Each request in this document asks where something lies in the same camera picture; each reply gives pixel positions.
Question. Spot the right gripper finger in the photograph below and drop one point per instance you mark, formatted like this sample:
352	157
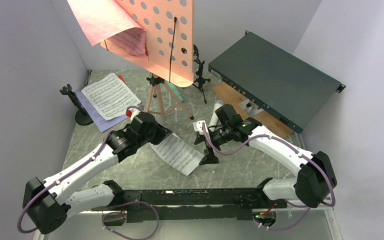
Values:
209	157
200	138

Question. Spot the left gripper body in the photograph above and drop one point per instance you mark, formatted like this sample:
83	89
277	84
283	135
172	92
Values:
156	134

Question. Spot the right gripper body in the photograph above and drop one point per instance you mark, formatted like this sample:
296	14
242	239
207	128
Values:
221	136

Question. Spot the white handheld microphone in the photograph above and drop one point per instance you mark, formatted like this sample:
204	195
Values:
214	118

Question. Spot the white sheet music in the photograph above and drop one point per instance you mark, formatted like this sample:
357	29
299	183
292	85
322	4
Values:
178	154
110	96

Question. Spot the purple sheet paper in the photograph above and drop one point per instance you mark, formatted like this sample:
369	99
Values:
102	124

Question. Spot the green condenser microphone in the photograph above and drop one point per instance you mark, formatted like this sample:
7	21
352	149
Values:
176	91

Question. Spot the black tripod mic stand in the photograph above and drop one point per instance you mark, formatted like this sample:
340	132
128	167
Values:
200	80

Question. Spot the black round-base mic stand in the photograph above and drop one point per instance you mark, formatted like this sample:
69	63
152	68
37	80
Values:
81	117

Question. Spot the pink music stand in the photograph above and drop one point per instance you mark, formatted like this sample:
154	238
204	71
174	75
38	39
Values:
169	29

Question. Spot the pink sheet music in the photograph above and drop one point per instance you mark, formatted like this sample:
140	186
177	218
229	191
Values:
102	20

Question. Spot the red sheet music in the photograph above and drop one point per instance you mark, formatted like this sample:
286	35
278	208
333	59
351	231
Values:
121	78

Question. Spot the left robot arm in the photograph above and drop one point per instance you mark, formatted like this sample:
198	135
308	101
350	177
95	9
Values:
48	203

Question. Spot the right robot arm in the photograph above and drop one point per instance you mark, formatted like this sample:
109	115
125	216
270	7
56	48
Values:
314	177

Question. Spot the wooden board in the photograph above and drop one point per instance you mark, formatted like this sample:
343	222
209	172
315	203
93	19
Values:
229	96

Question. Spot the dark rack audio unit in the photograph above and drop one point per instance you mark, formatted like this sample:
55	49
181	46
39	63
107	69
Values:
286	87

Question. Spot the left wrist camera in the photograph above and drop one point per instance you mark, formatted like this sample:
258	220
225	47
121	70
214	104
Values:
133	112

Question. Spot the metal clamp bracket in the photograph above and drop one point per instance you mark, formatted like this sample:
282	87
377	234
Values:
250	108

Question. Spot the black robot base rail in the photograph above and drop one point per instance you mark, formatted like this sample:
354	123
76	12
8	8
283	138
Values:
193	204

